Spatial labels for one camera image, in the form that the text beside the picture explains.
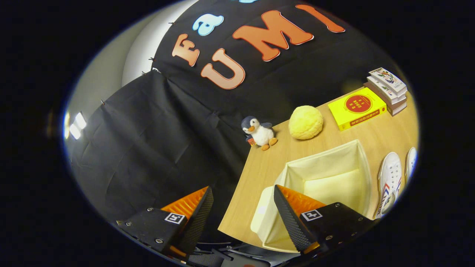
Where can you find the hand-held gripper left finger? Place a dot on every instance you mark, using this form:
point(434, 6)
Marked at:
point(195, 222)

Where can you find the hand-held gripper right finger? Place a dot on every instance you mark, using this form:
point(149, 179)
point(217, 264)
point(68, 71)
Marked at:
point(291, 218)

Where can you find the cream fabric storage box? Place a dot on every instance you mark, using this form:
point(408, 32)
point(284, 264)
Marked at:
point(334, 185)

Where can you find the white striped canvas shoe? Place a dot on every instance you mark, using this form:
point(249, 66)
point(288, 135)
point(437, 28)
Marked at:
point(411, 163)
point(389, 178)

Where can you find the black backdrop cloth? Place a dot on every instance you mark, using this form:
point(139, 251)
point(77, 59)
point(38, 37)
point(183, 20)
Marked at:
point(167, 141)

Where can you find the small penguin plush toy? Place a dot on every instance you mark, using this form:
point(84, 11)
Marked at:
point(261, 134)

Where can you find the yellow round bun toy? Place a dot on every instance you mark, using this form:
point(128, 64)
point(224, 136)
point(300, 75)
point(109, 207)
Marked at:
point(306, 122)

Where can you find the yellow book with red circle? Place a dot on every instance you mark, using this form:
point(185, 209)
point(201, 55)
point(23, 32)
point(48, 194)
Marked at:
point(356, 109)

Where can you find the bright ceiling light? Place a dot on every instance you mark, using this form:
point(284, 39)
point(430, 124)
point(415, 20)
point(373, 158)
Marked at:
point(76, 126)

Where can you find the white book with small picture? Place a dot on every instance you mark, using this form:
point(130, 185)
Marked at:
point(384, 92)

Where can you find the white book with illustrated cover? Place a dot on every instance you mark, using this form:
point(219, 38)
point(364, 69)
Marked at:
point(387, 79)

